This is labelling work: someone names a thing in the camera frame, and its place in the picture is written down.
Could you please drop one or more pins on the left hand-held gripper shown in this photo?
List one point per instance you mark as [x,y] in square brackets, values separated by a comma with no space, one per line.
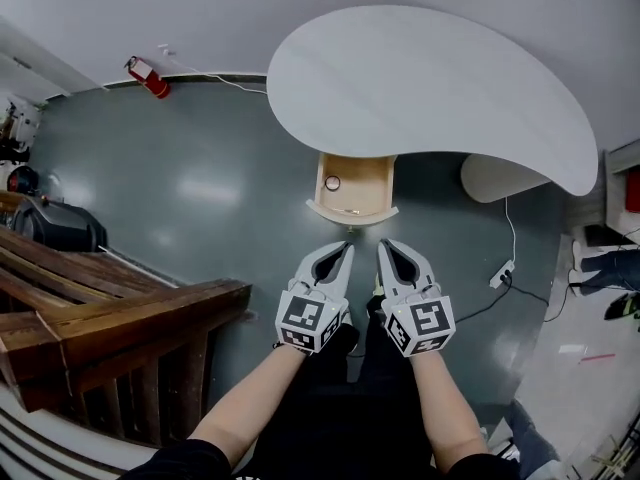
[305,318]

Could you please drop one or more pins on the dark wooden stair railing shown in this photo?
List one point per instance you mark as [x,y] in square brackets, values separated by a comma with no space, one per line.
[125,313]

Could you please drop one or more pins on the white kidney-shaped desk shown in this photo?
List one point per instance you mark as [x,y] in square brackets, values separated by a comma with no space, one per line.
[425,93]

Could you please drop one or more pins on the white power strip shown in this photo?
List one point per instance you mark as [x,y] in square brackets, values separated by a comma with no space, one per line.
[501,274]

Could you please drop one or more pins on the person's left forearm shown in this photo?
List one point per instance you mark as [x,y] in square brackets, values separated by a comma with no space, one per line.
[250,408]

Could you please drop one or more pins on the large white wooden drawer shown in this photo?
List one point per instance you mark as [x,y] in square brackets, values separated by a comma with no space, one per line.
[357,188]

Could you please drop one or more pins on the person's pale yellow right shoe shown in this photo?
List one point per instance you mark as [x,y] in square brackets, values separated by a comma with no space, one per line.
[378,285]

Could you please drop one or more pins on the person's right forearm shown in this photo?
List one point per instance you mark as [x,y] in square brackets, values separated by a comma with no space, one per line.
[445,408]

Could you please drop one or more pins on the white equipment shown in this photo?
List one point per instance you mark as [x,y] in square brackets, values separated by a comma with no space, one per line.
[22,120]

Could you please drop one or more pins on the red box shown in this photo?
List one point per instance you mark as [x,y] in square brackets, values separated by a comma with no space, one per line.
[634,193]

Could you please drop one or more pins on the black rounded appliance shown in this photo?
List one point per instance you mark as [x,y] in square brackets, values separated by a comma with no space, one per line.
[60,225]

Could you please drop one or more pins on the red black round object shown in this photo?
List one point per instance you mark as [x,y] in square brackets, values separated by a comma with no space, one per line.
[22,179]

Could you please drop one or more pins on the red fire extinguisher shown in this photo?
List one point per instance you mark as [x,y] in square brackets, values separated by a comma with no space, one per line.
[152,80]

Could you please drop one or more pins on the person's black shirt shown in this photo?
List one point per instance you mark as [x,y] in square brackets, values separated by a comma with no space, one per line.
[330,443]

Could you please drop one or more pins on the gray wooden shelf cabinet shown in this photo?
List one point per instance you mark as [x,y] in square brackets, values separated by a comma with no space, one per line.
[617,193]

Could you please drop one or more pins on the thin golden stick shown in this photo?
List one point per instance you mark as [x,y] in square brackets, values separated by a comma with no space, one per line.
[346,211]

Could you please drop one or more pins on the white wall plug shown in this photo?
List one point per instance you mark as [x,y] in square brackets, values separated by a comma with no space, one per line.
[166,50]

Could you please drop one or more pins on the red floor tape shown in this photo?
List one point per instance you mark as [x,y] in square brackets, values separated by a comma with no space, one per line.
[596,358]

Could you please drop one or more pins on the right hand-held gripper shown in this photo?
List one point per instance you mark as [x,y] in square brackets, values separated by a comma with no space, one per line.
[425,323]

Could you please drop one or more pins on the person's black trousers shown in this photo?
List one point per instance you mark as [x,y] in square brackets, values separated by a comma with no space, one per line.
[380,363]

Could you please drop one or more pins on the black neon green object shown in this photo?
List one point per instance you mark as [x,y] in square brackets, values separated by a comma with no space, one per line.
[622,308]

